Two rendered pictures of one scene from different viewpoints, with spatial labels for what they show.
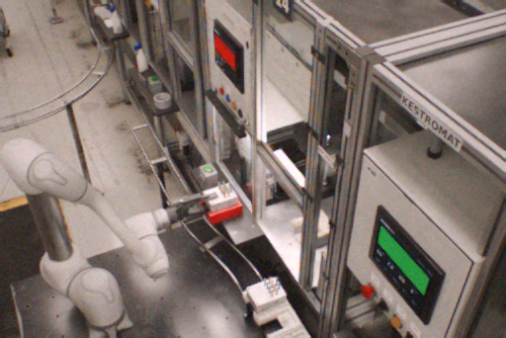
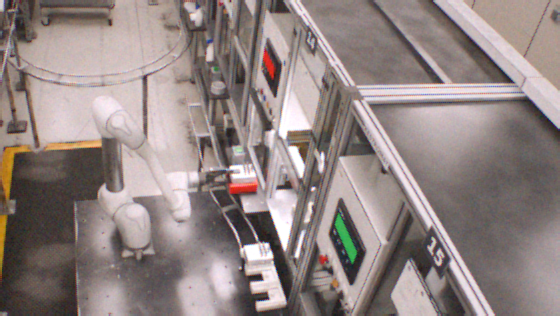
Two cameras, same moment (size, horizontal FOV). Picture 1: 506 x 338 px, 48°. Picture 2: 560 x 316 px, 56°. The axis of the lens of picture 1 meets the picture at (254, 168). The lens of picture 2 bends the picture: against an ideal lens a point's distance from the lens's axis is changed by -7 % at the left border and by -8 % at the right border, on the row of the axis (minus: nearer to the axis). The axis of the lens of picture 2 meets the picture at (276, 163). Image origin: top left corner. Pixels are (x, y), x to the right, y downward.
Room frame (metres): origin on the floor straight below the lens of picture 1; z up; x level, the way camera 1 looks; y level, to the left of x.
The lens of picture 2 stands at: (-0.43, -0.16, 3.08)
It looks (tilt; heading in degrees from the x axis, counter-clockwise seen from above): 41 degrees down; 3
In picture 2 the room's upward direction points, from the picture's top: 10 degrees clockwise
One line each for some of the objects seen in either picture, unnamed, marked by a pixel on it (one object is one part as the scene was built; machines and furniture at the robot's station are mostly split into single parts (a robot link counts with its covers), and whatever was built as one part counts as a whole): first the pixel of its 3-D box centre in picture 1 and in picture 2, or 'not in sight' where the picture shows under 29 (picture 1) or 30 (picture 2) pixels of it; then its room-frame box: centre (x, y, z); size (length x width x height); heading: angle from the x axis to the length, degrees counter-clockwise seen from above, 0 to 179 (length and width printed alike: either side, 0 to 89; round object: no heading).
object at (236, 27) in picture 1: (254, 52); (292, 68); (2.01, -0.01, 1.60); 0.42 x 0.29 x 0.46; 26
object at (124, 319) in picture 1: (107, 318); (137, 243); (1.40, 0.62, 0.71); 0.22 x 0.18 x 0.06; 26
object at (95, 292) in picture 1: (98, 293); (134, 222); (1.42, 0.63, 0.85); 0.18 x 0.16 x 0.22; 53
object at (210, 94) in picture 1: (224, 110); (260, 107); (1.95, 0.12, 1.37); 0.36 x 0.04 x 0.04; 26
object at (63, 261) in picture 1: (47, 221); (111, 160); (1.54, 0.80, 1.14); 0.22 x 0.16 x 0.77; 53
